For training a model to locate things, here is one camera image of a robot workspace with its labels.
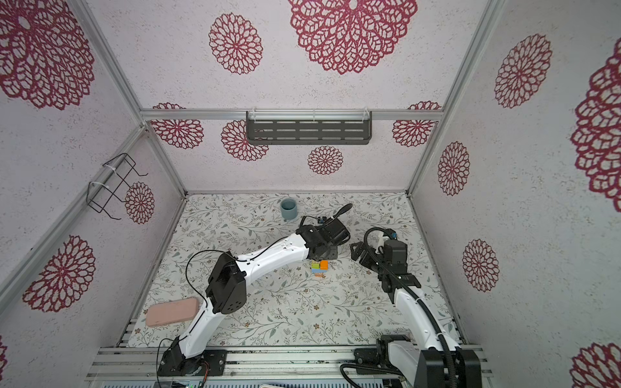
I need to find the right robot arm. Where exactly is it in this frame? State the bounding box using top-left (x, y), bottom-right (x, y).
top-left (350, 237), bottom-right (483, 387)

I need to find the black wire rack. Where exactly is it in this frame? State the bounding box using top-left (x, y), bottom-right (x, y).
top-left (85, 153), bottom-right (147, 221)

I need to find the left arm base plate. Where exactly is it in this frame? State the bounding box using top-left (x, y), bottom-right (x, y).
top-left (157, 349), bottom-right (228, 377)

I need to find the pink flat block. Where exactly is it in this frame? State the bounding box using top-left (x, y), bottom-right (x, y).
top-left (146, 297), bottom-right (200, 328)

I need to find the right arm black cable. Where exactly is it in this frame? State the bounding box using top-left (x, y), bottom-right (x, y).
top-left (339, 226), bottom-right (459, 388)

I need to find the grey wall shelf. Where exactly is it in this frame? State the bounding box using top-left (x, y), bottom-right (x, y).
top-left (245, 111), bottom-right (373, 146)

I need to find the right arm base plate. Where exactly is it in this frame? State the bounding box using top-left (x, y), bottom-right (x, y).
top-left (354, 348), bottom-right (418, 375)

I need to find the teal cup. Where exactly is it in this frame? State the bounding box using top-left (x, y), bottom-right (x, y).
top-left (280, 198), bottom-right (298, 221)

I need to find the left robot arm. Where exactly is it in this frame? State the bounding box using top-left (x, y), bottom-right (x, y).
top-left (156, 216), bottom-right (350, 377)

